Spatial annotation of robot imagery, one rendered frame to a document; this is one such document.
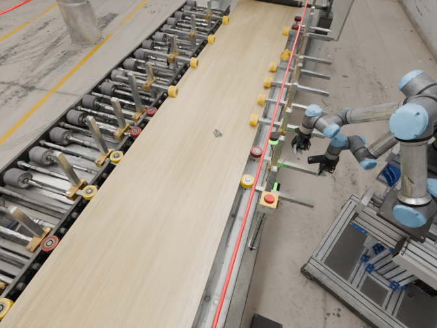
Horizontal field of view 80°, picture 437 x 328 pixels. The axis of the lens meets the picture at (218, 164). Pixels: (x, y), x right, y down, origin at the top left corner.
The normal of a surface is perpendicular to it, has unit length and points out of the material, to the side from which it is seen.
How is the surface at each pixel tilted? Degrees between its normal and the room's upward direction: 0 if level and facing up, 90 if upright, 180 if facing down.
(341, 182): 0
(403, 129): 84
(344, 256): 0
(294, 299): 0
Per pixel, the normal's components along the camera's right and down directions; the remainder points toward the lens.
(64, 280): 0.04, -0.62
